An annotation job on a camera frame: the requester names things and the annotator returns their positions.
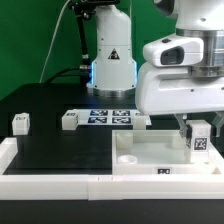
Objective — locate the white U-shaped fence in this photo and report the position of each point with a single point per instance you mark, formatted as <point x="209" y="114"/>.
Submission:
<point x="107" y="187"/>

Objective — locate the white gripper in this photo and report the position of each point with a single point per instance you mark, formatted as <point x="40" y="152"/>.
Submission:
<point x="163" y="91"/>

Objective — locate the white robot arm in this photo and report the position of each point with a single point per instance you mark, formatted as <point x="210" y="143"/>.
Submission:
<point x="197" y="43"/>

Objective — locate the white square tabletop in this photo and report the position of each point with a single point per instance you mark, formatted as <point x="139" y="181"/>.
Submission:
<point x="139" y="152"/>

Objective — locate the white marker sheet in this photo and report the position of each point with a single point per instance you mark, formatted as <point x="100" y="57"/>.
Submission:
<point x="107" y="116"/>

